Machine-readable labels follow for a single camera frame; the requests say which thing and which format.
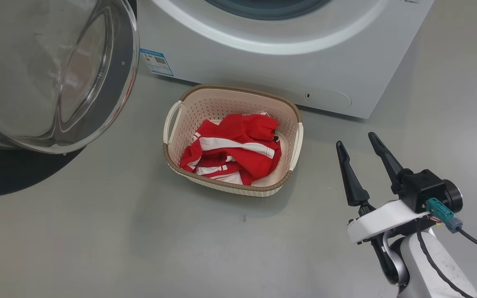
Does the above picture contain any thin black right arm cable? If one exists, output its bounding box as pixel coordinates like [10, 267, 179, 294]
[416, 230, 473, 298]

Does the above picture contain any washing machine glass door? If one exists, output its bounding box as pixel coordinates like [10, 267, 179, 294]
[0, 0, 140, 198]

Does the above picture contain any white front-load washing machine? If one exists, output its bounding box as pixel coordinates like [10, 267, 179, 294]
[136, 0, 435, 120]

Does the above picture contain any cream perforated laundry basket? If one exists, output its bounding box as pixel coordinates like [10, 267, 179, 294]
[163, 84, 304, 197]

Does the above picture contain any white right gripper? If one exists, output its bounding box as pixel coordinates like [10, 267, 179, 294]
[336, 132, 429, 244]

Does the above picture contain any teal right camera connector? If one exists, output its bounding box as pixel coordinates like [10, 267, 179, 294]
[425, 197, 464, 233]

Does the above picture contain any white filter access cover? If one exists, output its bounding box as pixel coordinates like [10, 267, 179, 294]
[304, 89, 352, 109]

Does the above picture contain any red garment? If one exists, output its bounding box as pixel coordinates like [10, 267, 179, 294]
[179, 113, 283, 186]

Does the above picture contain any blue energy label sticker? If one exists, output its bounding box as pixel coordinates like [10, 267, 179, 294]
[140, 48, 174, 77]

